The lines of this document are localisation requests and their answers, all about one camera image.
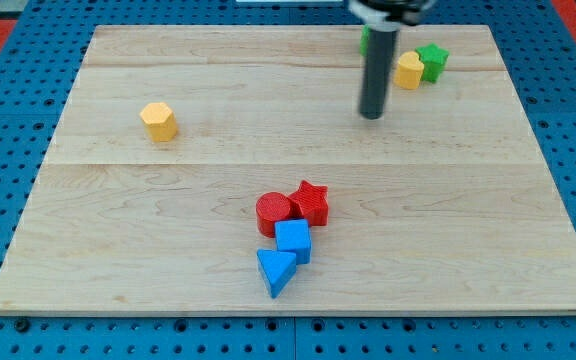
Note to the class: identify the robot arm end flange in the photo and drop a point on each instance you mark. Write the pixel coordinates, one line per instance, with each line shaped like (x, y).
(390, 15)

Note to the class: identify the yellow heart block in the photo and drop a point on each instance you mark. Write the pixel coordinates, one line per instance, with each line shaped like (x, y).
(409, 71)

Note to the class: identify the red star block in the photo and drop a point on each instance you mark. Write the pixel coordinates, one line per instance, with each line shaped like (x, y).
(309, 202)

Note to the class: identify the red cylinder block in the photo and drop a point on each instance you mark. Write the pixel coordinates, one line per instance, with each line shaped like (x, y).
(271, 208)

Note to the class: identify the blue cube block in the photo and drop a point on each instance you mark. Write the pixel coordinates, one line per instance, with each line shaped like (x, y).
(294, 236)

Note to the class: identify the blue triangle block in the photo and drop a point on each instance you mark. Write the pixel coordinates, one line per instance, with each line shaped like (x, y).
(277, 268)

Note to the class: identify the yellow hexagon block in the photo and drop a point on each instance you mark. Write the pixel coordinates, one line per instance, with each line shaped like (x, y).
(159, 121)

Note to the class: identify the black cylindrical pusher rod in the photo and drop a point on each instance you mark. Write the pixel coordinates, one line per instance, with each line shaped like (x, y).
(376, 73)

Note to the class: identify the wooden board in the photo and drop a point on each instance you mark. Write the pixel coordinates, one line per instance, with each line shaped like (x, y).
(442, 207)

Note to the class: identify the green block behind rod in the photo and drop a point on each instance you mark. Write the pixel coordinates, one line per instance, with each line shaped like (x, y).
(364, 40)

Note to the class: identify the green star block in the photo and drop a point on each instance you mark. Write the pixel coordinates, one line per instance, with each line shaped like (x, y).
(434, 59)

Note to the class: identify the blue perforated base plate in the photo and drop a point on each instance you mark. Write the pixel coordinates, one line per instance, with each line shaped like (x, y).
(37, 68)

